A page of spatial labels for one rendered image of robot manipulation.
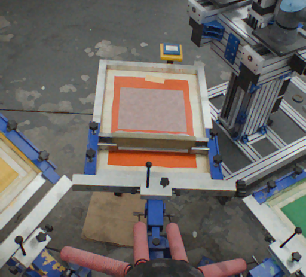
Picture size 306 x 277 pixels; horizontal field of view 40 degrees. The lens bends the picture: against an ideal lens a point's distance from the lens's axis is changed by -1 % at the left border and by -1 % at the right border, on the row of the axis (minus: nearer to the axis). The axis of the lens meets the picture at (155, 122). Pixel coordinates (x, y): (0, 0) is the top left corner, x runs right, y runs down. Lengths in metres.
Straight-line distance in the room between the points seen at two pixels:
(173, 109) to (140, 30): 2.27
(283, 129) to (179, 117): 1.36
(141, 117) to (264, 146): 1.29
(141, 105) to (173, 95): 0.19
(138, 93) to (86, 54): 1.84
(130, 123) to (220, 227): 1.15
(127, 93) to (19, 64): 1.89
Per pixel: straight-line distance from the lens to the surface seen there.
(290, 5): 2.16
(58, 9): 4.65
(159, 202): 1.71
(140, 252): 1.41
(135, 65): 2.35
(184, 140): 1.90
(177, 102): 2.21
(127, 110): 2.14
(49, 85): 3.71
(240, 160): 3.01
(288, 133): 3.32
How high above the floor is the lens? 2.48
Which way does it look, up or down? 47 degrees down
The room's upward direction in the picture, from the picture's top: 7 degrees clockwise
